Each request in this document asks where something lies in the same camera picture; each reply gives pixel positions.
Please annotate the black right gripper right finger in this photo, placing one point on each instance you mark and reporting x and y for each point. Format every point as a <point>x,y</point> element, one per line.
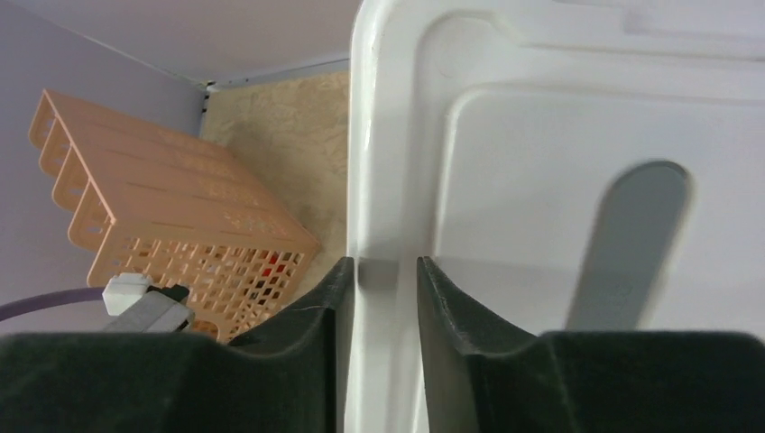
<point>483,374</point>

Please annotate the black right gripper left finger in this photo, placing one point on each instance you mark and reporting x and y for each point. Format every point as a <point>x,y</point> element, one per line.
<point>288,374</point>

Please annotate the white plastic bin lid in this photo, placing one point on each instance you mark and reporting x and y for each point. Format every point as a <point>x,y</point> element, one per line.
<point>569,164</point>

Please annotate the orange perforated file organizer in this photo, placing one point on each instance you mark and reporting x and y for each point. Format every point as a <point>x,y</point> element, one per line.
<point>180,210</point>

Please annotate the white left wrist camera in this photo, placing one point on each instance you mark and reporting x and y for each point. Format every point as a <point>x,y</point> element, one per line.
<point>137,306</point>

